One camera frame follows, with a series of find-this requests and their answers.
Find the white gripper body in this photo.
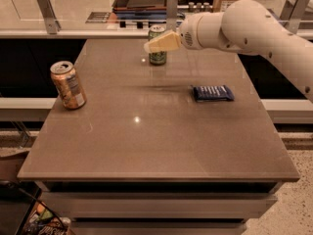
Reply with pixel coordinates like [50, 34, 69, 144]
[179, 14, 202, 50]

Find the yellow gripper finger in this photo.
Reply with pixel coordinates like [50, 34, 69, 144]
[144, 30, 181, 53]

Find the green soda can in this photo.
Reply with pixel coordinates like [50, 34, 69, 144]
[148, 24, 168, 67]

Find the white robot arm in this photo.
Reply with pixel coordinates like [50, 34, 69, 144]
[144, 0, 313, 101]

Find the orange soda can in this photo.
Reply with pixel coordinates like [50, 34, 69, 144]
[50, 61, 87, 110]

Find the blue snack packet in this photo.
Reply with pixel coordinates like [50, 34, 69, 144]
[192, 85, 235, 102]

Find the grey table drawer unit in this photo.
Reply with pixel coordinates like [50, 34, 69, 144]
[41, 191, 277, 235]

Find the snack bag basket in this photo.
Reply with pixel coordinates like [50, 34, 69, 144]
[17, 203, 75, 235]

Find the middle metal glass bracket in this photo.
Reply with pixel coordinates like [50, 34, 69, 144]
[166, 0, 178, 31]

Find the metal glass bracket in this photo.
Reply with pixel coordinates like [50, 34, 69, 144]
[36, 0, 61, 34]
[166, 0, 178, 31]
[280, 0, 310, 34]

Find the right metal glass bracket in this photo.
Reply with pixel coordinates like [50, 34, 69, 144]
[280, 0, 310, 34]

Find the left metal glass bracket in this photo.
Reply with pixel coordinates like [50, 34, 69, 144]
[36, 0, 61, 34]

